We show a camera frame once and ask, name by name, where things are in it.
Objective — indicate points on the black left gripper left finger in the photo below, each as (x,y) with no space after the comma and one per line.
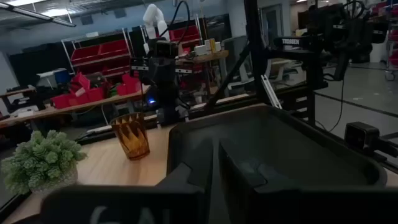
(202,168)

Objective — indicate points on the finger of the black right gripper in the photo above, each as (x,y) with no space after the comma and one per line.
(155,70)
(168,70)

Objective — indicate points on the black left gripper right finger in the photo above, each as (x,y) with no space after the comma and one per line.
(236,168)

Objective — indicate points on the amber glass cup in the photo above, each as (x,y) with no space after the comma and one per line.
(132,140)

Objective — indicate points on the black background robot arm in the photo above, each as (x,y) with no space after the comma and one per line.
(311,46)

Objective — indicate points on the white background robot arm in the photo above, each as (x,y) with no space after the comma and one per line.
(154,18)

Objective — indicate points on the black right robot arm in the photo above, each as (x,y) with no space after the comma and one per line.
(168,107)

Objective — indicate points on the black plastic serving tray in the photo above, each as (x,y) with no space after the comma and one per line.
(295,140)

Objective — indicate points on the red plastic bin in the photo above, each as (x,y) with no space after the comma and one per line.
(66,101)
(130,85)

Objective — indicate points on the white shelf with red bins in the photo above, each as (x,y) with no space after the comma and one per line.
(102,53)

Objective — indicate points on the small wooden table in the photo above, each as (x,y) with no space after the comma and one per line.
(205,57)

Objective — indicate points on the long wooden workbench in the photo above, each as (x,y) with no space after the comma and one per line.
(74,107)

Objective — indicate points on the long ceiling lamp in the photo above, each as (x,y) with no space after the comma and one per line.
(37,14)

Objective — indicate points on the green artificial potted plant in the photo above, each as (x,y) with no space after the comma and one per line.
(42,158)

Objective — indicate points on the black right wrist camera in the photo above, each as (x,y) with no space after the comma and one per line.
(166,48)

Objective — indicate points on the silver metal bracket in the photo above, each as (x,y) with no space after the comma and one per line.
(271,91)

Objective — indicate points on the black table-level camera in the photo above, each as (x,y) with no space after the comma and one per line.
(360,135)

